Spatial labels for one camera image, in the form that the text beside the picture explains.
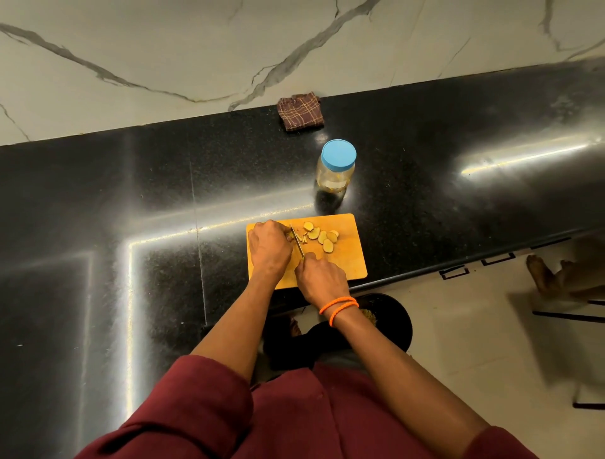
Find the person's left hand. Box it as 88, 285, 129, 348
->
248, 220, 295, 281

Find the person's right hand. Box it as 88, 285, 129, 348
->
294, 252, 351, 308

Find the person's left forearm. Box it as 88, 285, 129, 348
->
190, 276, 284, 382

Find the person's right forearm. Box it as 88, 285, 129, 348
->
325, 303, 491, 456

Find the group of sliced ginger rounds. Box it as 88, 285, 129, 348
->
295, 221, 340, 254

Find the orange wrist band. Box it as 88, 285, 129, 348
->
329, 301, 360, 328
319, 296, 359, 316

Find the orange cutting board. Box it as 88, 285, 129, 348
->
246, 213, 369, 290

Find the clear jar with blue lid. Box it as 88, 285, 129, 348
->
316, 139, 357, 193

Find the black round waste bin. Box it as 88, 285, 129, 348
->
261, 293, 414, 373

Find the brown checkered cloth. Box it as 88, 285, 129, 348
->
277, 92, 326, 133

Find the maroon shirt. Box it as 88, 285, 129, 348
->
75, 355, 540, 459

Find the black metal stool frame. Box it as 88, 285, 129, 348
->
532, 298, 605, 411

